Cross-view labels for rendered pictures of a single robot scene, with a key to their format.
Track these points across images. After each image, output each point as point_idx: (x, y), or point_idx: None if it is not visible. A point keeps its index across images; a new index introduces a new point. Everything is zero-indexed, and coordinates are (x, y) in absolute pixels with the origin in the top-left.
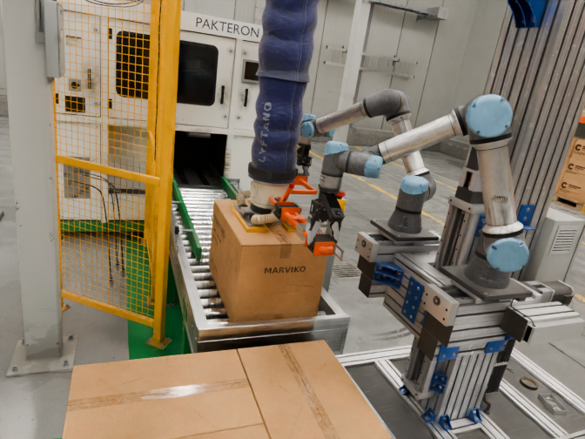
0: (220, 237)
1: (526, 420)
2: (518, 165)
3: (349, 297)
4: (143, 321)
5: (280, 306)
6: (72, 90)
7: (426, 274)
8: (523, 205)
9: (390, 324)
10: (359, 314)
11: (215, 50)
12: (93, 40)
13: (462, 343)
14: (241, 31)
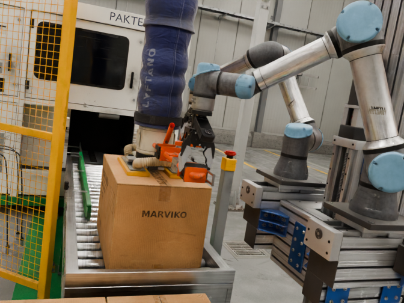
0: (105, 187)
1: None
2: (400, 96)
3: (248, 273)
4: (27, 284)
5: (160, 255)
6: None
7: (312, 216)
8: None
9: (289, 300)
10: (257, 288)
11: (126, 40)
12: (17, 28)
13: (350, 285)
14: None
